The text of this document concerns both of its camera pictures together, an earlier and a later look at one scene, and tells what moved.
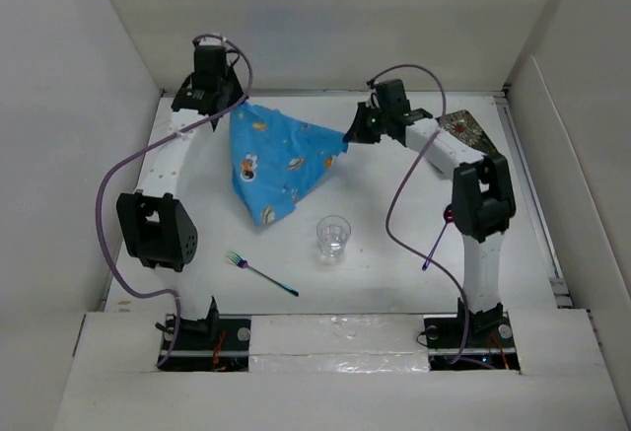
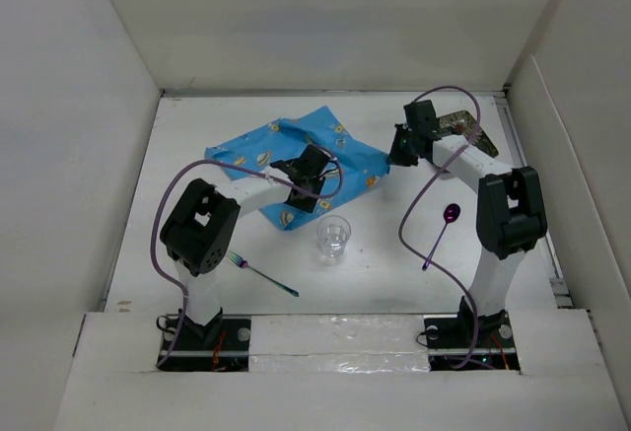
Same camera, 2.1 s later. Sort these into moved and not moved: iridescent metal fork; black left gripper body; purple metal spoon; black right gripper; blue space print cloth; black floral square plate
Moved: black left gripper body; black right gripper; blue space print cloth
Not moved: black floral square plate; purple metal spoon; iridescent metal fork
